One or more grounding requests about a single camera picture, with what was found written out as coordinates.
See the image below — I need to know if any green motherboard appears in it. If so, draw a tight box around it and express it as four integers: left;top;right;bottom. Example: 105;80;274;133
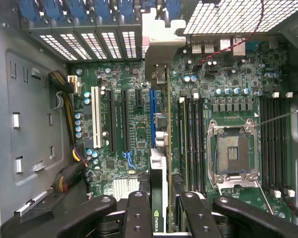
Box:
69;37;294;224

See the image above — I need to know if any red and black twisted wire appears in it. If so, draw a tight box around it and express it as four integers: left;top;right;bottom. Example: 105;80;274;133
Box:
195;0;265;67

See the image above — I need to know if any white expansion slot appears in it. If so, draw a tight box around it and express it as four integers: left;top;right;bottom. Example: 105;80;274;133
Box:
90;86;102;149

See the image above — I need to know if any blue expansion slot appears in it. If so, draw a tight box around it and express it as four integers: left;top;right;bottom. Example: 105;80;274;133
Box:
150;89;157;149

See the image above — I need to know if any socket locking lever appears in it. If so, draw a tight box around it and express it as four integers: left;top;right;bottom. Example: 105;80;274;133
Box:
252;110;298;128

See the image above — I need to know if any black installed RAM stick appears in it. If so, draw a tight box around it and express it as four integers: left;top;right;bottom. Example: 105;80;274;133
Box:
177;97;189;191

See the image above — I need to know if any grey power supply unit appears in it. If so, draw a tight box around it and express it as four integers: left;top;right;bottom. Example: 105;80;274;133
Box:
0;14;73;226

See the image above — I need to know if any long black expansion slot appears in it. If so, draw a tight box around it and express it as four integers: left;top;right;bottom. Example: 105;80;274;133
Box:
106;89;117;153
121;89;130;152

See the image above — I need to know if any silver chipset heatsink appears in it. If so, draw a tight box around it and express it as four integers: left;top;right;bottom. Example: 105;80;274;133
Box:
113;178;140;201

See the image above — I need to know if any CPU socket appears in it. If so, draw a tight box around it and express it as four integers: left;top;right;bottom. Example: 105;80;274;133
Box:
206;119;260;186

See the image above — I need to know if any metal socket cover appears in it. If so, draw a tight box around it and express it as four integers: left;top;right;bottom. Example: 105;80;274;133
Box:
215;177;263;193

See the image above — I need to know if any white power connector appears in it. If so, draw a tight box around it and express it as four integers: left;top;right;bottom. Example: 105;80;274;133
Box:
67;75;82;96

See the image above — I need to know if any short black expansion slot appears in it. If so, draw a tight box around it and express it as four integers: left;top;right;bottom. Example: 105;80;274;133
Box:
135;88;143;108

